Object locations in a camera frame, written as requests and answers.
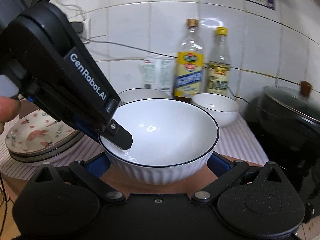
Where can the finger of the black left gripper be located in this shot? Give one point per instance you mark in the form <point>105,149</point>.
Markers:
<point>117,135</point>

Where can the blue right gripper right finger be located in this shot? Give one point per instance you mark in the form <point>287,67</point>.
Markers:
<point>226,169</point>

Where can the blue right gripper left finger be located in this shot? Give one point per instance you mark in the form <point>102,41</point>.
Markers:
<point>96,166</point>

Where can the white ribbed bowl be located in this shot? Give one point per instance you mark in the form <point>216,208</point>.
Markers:
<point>135,94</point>
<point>222,108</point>
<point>171,140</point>

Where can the white ribbed bowl front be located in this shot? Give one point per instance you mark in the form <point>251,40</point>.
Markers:
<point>171,140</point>

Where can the pink bunny carrot plate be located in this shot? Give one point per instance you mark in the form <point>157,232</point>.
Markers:
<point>37,132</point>

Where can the blue fried egg plate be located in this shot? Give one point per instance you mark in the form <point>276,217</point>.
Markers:
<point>47,154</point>

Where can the white sun plate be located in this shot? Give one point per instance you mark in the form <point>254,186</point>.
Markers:
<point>41,148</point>

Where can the person left hand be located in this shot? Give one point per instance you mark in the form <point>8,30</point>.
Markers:
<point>9,109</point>

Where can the striped table cloth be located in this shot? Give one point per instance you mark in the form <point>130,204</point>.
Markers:
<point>236,140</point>

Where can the black power adapter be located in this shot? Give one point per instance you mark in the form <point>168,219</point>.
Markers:
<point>78,27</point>

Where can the white salt bag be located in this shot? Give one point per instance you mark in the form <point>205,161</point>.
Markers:
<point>158,72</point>

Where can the black gas stove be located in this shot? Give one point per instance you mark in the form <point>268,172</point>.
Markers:
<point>290,141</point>

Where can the black pot with lid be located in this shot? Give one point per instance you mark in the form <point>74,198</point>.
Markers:
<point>292,109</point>

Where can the white vinegar bottle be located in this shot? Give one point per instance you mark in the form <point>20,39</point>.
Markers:
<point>218,64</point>

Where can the cooking wine bottle yellow label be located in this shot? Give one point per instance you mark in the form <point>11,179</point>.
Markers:
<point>189,64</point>

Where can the white wall socket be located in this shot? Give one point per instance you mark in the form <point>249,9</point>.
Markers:
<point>85,35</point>

